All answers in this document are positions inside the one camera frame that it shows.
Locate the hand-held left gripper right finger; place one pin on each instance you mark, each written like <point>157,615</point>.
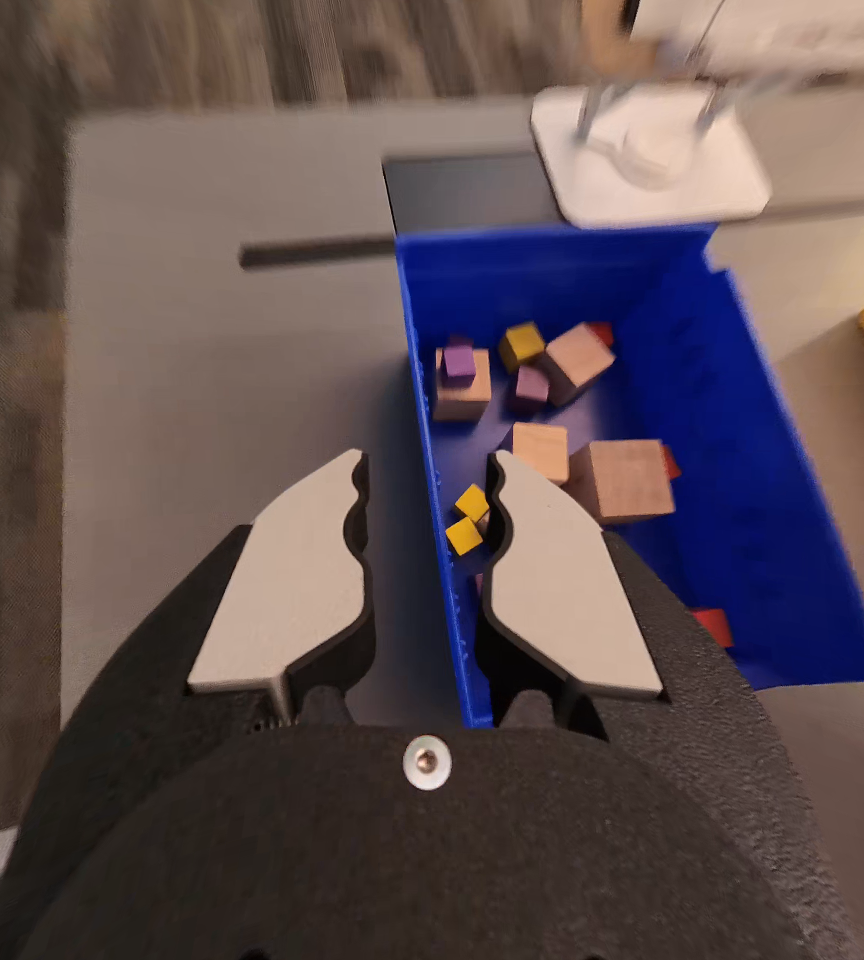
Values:
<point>563,592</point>

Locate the white clear-topped device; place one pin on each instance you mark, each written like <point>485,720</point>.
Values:
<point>791,37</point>

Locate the black rod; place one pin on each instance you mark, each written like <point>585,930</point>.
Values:
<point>312,255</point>

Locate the white square base plate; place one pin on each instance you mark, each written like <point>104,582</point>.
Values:
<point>716,180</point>

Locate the black flat board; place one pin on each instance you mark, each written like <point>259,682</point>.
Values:
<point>469,195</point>

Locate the blue plastic box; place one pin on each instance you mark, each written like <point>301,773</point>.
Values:
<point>739,525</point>

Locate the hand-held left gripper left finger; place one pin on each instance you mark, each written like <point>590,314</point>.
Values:
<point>289,592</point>

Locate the pile of coloured wooden cubes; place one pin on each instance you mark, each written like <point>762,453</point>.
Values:
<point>619,480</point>

